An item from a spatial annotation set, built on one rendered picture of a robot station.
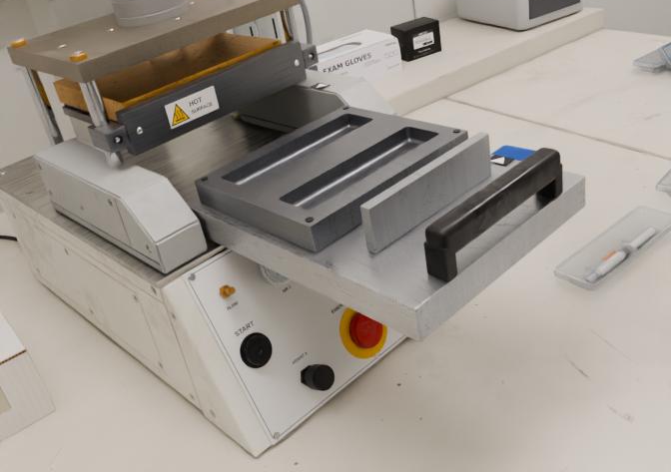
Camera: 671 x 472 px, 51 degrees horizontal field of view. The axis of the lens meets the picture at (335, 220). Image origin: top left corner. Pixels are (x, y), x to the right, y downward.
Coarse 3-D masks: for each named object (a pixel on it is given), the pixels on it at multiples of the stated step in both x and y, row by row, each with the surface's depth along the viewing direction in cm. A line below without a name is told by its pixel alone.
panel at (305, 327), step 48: (192, 288) 65; (240, 288) 68; (288, 288) 71; (240, 336) 67; (288, 336) 70; (336, 336) 73; (384, 336) 76; (240, 384) 67; (288, 384) 69; (336, 384) 72; (288, 432) 69
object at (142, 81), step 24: (192, 48) 83; (216, 48) 81; (240, 48) 80; (264, 48) 79; (120, 72) 79; (144, 72) 77; (168, 72) 76; (192, 72) 74; (72, 96) 78; (120, 96) 71; (144, 96) 70
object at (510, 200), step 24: (528, 168) 54; (552, 168) 55; (480, 192) 51; (504, 192) 51; (528, 192) 53; (552, 192) 57; (456, 216) 49; (480, 216) 50; (504, 216) 52; (432, 240) 48; (456, 240) 49; (432, 264) 50; (456, 264) 49
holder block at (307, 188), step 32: (320, 128) 72; (352, 128) 74; (384, 128) 69; (416, 128) 68; (448, 128) 66; (256, 160) 68; (288, 160) 70; (320, 160) 65; (352, 160) 65; (384, 160) 66; (416, 160) 61; (224, 192) 62; (256, 192) 61; (288, 192) 60; (320, 192) 62; (352, 192) 58; (256, 224) 61; (288, 224) 57; (320, 224) 55; (352, 224) 58
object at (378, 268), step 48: (480, 144) 60; (384, 192) 54; (432, 192) 57; (576, 192) 59; (240, 240) 62; (336, 240) 57; (384, 240) 54; (480, 240) 53; (528, 240) 55; (336, 288) 54; (384, 288) 50; (432, 288) 49; (480, 288) 52
